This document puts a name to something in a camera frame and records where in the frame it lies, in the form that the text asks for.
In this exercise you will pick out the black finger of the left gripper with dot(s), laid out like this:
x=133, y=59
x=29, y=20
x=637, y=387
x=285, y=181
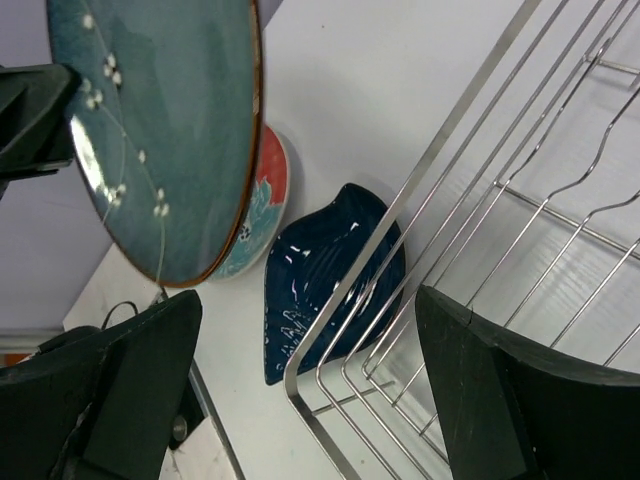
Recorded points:
x=35, y=134

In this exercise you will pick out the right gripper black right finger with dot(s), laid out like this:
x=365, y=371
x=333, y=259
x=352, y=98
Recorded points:
x=511, y=408

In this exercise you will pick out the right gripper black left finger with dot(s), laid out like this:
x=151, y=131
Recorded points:
x=101, y=403

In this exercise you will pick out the teal round plate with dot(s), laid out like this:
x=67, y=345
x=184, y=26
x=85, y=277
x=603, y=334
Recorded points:
x=166, y=124

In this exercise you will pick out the red and teal floral plate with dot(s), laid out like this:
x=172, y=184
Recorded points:
x=266, y=209

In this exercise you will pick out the dark blue leaf dish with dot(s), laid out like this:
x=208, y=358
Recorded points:
x=306, y=263

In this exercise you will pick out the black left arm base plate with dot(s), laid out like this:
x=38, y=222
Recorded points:
x=191, y=412

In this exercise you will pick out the stainless wire dish rack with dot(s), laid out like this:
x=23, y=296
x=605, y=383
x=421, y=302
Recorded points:
x=524, y=208

